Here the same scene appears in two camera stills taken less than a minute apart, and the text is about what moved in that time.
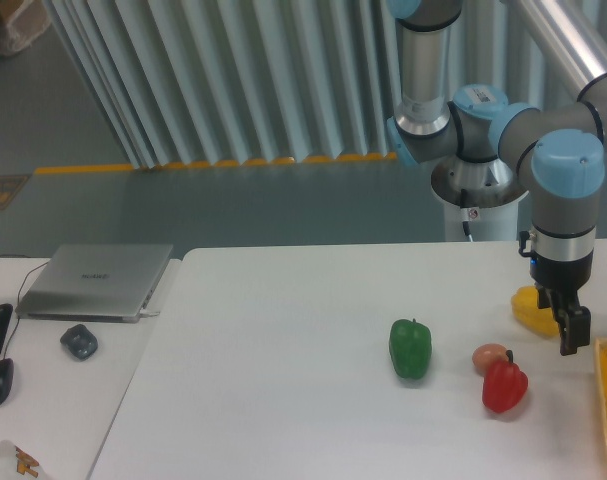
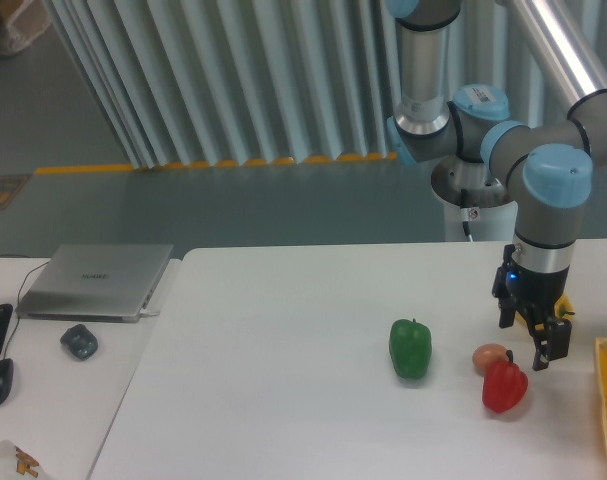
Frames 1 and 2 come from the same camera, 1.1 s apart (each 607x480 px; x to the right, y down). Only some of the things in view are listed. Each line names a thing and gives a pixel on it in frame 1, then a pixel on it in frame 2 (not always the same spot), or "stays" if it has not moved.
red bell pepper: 504,385 stays
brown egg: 485,354 stays
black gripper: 561,280 -> 535,294
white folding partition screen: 234,82 stays
